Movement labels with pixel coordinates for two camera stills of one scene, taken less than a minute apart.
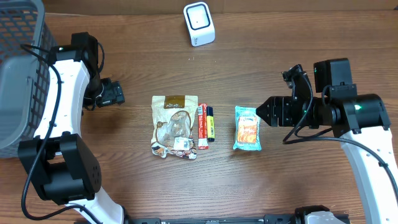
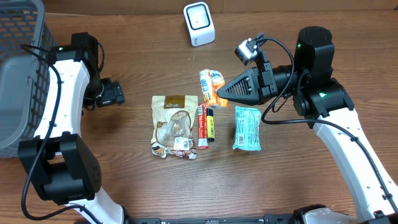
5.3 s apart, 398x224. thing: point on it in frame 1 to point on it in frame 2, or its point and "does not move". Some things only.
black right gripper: (279, 110) to (257, 86)
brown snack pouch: (173, 119) does not move
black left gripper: (112, 92) does not move
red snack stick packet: (203, 142) does not move
